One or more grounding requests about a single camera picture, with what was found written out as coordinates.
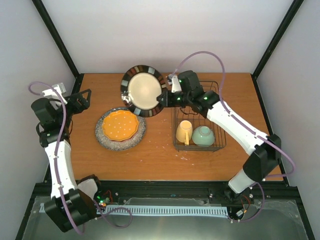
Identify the orange white dotted plate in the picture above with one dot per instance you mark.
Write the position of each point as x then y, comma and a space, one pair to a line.
120, 125

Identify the dark wire dish rack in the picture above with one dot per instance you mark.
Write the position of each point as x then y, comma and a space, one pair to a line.
197, 120

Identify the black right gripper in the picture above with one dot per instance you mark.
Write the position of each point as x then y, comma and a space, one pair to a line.
158, 98

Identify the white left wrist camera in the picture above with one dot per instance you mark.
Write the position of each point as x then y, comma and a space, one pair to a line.
59, 90

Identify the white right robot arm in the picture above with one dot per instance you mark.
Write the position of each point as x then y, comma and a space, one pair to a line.
263, 150

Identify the light blue slotted cable duct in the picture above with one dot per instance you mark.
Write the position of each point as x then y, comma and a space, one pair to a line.
177, 211

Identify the speckled grey large plate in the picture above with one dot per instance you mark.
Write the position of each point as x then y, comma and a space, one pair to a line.
120, 145

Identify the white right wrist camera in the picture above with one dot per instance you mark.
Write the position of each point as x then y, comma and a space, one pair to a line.
174, 82

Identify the light green ceramic bowl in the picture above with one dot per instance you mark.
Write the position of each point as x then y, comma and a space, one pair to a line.
203, 136

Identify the brown rimmed beige plate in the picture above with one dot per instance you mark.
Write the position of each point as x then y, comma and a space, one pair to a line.
140, 86

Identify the black aluminium frame rail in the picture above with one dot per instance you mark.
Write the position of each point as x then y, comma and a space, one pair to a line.
214, 191

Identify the yellow mug white inside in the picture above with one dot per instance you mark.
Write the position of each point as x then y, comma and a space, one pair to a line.
184, 132

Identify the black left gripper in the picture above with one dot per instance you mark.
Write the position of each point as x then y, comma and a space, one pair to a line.
84, 104

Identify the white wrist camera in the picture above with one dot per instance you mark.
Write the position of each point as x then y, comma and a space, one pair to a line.
59, 90
174, 82

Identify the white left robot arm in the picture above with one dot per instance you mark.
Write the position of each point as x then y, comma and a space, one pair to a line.
71, 202

